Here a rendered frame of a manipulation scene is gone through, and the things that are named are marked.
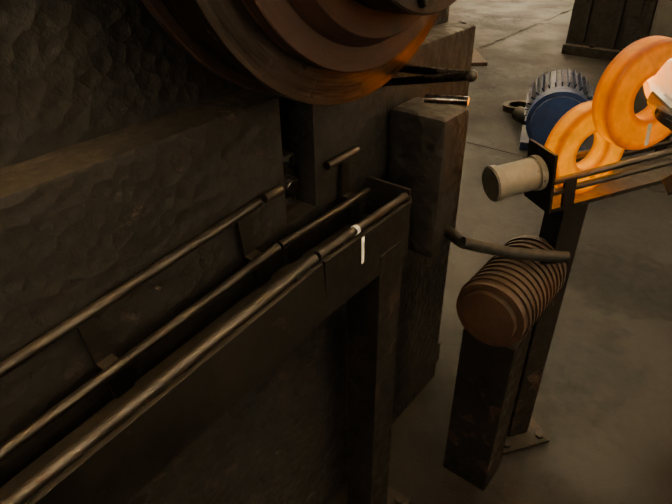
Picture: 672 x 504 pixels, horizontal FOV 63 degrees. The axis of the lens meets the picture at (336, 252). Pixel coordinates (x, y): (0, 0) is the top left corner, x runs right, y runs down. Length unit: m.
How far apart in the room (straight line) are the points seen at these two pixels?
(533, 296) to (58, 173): 0.73
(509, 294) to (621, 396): 0.73
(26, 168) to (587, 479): 1.22
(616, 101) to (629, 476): 0.86
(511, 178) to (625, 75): 0.22
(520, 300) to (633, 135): 0.29
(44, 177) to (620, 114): 0.72
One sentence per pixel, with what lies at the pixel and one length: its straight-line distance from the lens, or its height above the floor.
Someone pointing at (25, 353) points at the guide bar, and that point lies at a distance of 0.56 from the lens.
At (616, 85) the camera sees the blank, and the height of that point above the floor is 0.85.
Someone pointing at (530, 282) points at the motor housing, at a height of 0.52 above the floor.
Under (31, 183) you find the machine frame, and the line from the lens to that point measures 0.53.
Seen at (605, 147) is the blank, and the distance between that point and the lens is 1.05.
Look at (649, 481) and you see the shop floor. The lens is 1.45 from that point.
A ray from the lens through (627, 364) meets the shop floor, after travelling 1.70.
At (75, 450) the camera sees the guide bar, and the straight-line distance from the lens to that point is 0.54.
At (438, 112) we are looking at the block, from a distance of 0.84.
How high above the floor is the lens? 1.07
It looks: 33 degrees down
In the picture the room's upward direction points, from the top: 1 degrees counter-clockwise
